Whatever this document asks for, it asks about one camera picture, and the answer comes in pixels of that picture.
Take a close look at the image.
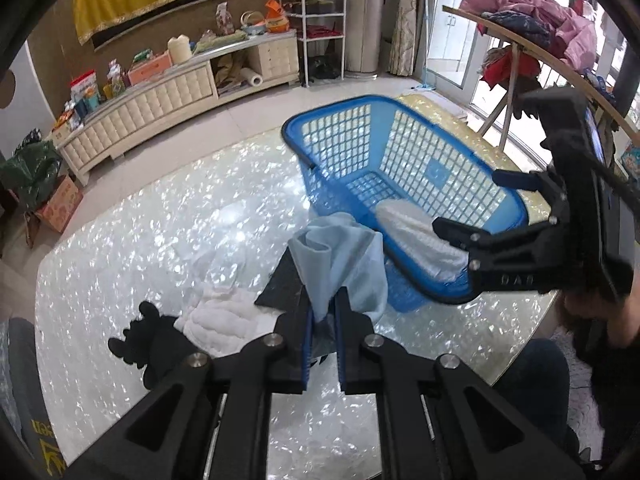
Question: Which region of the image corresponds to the black plush toy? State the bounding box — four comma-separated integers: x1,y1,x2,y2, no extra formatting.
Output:
107,300,200,390

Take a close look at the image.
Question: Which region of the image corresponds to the white quilted cloth with straps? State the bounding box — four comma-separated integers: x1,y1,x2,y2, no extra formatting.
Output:
174,287,281,358

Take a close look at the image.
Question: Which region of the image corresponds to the dark grey square cloth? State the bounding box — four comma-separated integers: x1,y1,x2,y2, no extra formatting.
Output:
254,248,306,313

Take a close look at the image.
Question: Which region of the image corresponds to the light blue cloth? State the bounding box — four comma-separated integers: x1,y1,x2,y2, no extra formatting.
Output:
288,211,388,323

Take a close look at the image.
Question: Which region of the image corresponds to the blue plastic laundry basket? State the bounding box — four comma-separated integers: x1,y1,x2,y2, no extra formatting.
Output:
280,94,531,314

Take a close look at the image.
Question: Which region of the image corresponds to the person right hand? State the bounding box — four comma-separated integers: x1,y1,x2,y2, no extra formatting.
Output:
563,289,639,348

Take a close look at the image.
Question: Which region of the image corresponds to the wooden clothes rack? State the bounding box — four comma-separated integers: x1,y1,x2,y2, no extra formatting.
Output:
441,4,640,154

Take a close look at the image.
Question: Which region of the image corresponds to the red hanging garment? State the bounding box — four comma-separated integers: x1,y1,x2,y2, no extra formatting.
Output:
480,47,541,89

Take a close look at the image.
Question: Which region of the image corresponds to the pile of pink clothes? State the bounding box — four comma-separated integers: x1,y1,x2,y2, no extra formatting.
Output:
459,0,597,72

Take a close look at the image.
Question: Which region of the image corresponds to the patterned beige curtain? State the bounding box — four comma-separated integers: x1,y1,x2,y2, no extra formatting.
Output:
388,0,419,77

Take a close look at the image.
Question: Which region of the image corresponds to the silver standing air conditioner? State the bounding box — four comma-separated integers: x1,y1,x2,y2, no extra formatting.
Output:
344,0,384,79

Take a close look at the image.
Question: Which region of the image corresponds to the cardboard box on floor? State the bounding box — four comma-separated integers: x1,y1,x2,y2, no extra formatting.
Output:
35,174,84,234

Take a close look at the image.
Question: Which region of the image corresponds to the white metal shelf rack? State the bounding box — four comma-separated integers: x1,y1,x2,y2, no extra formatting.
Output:
279,0,346,87

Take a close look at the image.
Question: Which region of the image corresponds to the cream TV cabinet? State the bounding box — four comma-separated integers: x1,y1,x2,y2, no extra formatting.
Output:
49,30,299,184

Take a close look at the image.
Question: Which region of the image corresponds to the white paper roll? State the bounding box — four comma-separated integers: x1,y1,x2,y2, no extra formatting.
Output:
240,67,264,88

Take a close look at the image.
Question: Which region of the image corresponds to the orange bag on cabinet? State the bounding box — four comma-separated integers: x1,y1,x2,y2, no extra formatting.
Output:
265,0,290,34

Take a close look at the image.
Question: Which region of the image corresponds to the green plastic bag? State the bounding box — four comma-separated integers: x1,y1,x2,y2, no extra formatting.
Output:
0,141,62,211

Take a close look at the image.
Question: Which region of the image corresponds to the red white snack box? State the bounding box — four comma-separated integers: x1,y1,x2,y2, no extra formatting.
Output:
70,70,101,112

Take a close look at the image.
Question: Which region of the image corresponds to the pink storage box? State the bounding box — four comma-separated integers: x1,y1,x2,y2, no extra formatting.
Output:
127,51,172,86

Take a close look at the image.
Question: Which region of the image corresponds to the cream plastic jar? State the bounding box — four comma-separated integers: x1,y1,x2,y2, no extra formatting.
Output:
167,35,193,65

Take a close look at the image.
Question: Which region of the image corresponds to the wall mounted black TV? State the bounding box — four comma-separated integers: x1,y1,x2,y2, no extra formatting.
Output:
90,0,208,50

